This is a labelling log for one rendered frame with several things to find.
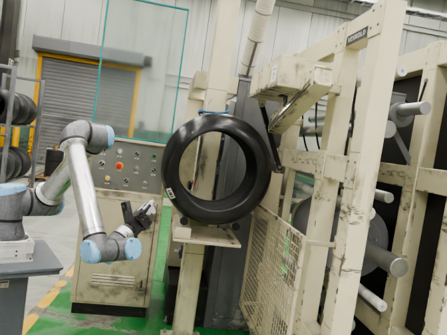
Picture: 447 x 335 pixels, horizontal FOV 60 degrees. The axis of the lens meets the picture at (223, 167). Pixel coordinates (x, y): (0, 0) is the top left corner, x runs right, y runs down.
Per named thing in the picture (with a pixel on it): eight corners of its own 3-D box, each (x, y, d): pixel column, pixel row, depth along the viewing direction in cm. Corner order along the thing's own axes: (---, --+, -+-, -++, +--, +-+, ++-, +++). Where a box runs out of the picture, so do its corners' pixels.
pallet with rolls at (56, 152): (40, 174, 898) (44, 142, 893) (77, 178, 918) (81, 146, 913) (27, 182, 781) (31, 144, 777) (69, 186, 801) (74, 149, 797)
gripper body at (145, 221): (144, 223, 189) (128, 240, 181) (134, 209, 186) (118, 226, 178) (153, 221, 184) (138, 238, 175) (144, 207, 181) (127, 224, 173)
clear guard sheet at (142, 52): (91, 133, 267) (108, -7, 261) (170, 144, 275) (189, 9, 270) (90, 133, 265) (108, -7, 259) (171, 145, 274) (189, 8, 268)
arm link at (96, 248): (62, 110, 168) (94, 258, 142) (88, 115, 177) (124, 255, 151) (50, 125, 174) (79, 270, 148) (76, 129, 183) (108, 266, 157)
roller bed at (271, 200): (247, 212, 260) (253, 168, 258) (267, 214, 262) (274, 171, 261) (253, 218, 241) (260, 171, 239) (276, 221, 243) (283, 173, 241)
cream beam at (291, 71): (247, 97, 239) (251, 74, 238) (286, 104, 243) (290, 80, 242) (275, 85, 180) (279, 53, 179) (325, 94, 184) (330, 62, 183)
